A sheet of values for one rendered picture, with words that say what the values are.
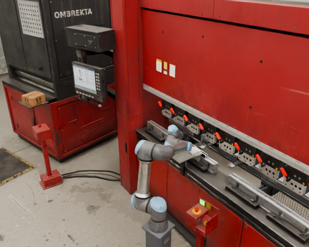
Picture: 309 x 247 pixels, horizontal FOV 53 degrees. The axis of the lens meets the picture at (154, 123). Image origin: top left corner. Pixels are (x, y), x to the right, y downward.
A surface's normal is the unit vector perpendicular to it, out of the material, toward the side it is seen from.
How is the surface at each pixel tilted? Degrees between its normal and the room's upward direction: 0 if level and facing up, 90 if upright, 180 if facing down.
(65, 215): 0
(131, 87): 90
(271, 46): 90
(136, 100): 90
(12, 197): 0
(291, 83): 90
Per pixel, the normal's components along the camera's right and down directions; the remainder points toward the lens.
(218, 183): 0.00, -0.90
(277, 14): -0.83, 0.25
